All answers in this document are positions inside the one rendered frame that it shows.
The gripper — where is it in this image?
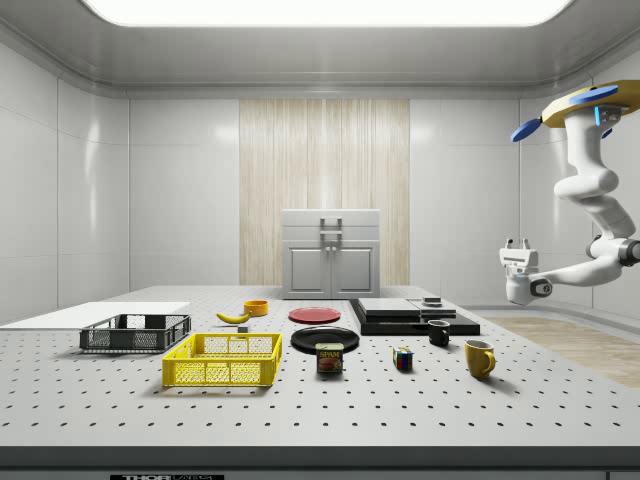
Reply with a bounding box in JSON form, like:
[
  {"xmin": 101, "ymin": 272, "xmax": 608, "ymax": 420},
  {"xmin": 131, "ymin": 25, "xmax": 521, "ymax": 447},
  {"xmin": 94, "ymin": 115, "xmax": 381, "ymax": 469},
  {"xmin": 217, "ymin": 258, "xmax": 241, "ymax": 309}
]
[{"xmin": 498, "ymin": 237, "xmax": 540, "ymax": 276}]

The yellow mug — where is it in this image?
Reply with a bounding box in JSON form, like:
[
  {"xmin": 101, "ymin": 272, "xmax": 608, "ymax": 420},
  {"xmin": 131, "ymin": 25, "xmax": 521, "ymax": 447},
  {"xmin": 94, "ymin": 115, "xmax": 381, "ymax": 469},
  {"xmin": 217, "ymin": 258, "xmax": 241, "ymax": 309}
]
[{"xmin": 463, "ymin": 339, "xmax": 498, "ymax": 379}]

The black mug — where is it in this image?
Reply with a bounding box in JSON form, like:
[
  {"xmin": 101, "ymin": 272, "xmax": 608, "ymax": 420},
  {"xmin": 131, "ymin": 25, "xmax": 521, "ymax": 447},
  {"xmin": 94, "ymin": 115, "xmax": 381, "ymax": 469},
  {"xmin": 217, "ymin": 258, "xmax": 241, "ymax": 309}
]
[{"xmin": 427, "ymin": 319, "xmax": 452, "ymax": 348}]

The black stove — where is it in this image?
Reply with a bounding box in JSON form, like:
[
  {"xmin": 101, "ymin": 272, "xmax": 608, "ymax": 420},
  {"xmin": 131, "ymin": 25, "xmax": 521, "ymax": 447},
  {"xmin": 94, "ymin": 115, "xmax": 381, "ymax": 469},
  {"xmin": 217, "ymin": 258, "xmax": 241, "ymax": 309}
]
[{"xmin": 347, "ymin": 296, "xmax": 482, "ymax": 337}]

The puzzle cube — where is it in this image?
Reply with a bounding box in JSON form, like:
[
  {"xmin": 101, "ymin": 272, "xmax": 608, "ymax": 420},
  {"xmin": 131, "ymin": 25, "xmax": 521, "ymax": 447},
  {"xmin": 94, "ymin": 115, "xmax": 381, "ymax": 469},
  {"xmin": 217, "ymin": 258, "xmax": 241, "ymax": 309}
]
[{"xmin": 391, "ymin": 345, "xmax": 416, "ymax": 372}]

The drone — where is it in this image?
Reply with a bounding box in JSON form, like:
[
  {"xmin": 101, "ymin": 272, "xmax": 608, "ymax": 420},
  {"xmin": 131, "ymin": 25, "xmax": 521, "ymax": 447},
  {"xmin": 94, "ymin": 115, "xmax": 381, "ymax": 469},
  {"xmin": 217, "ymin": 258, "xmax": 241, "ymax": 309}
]
[{"xmin": 510, "ymin": 79, "xmax": 640, "ymax": 144}]

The white cabinet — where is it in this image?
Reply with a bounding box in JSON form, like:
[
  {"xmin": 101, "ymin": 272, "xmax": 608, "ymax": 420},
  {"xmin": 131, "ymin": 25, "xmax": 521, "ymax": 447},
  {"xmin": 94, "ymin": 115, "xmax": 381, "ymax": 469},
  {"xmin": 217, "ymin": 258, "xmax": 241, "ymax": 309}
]
[{"xmin": 280, "ymin": 208, "xmax": 382, "ymax": 301}]

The red plate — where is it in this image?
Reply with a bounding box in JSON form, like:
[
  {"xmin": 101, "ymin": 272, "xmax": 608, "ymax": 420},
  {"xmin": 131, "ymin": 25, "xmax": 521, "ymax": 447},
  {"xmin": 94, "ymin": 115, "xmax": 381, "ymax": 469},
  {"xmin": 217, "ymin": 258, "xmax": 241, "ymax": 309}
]
[{"xmin": 287, "ymin": 306, "xmax": 342, "ymax": 325}]

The flat-sided can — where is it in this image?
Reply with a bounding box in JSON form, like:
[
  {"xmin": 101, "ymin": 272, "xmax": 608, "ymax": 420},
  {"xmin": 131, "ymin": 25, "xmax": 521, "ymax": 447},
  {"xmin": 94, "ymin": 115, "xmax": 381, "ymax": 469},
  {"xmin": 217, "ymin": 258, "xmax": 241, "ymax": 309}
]
[{"xmin": 314, "ymin": 342, "xmax": 346, "ymax": 376}]

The black plate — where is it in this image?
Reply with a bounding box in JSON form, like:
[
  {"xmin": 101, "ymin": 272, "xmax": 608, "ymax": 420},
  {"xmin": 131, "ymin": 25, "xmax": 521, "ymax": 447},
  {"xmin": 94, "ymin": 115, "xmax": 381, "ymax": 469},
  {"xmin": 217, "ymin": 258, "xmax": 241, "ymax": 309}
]
[{"xmin": 289, "ymin": 326, "xmax": 361, "ymax": 355}]

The banana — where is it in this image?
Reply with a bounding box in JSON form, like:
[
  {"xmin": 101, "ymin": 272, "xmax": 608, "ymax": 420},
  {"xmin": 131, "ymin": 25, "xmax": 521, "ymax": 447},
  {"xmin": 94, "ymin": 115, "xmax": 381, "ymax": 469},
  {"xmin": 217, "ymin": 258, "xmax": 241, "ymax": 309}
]
[{"xmin": 215, "ymin": 310, "xmax": 254, "ymax": 326}]

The yellow basket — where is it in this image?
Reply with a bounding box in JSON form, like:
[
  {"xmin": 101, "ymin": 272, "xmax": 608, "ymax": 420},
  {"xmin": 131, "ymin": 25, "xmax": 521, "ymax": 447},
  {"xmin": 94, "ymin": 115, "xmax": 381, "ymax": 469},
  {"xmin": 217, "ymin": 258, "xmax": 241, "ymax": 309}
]
[{"xmin": 161, "ymin": 332, "xmax": 284, "ymax": 389}]

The dark grey basket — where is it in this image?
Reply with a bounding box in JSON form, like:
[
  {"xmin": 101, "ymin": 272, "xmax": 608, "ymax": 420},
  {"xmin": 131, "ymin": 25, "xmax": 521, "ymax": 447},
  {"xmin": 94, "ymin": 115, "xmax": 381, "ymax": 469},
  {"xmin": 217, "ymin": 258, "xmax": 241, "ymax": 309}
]
[{"xmin": 78, "ymin": 313, "xmax": 193, "ymax": 355}]

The white board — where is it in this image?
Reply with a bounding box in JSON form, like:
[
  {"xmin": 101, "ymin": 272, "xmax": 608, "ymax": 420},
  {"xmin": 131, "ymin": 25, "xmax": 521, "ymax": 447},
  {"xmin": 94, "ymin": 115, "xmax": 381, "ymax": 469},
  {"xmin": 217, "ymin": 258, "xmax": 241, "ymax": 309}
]
[{"xmin": 0, "ymin": 301, "xmax": 192, "ymax": 331}]

